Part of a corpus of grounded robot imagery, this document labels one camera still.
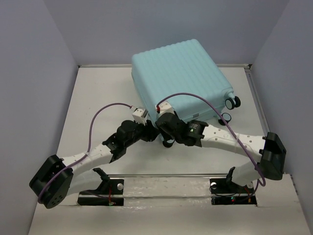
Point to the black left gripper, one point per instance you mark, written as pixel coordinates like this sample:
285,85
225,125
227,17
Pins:
150,132

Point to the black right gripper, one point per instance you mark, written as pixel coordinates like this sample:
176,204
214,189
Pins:
165,133

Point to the light blue hard-shell suitcase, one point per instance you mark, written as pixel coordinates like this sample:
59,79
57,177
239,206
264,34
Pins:
187,77

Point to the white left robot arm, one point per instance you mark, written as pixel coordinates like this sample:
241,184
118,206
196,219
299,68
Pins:
58,177

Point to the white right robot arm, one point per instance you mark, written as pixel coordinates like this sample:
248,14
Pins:
267,154

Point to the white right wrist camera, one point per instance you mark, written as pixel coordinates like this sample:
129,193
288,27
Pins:
164,107

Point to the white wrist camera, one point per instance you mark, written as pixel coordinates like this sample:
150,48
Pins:
140,115
164,107

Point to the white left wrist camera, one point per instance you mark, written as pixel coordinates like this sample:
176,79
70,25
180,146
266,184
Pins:
140,115

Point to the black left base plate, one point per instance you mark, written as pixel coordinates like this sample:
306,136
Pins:
108,193

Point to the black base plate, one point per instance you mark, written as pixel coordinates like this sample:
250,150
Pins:
108,193
224,194

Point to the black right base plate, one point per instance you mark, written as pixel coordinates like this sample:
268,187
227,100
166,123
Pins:
224,194

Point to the aluminium table rail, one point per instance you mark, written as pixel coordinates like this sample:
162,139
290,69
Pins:
256,99

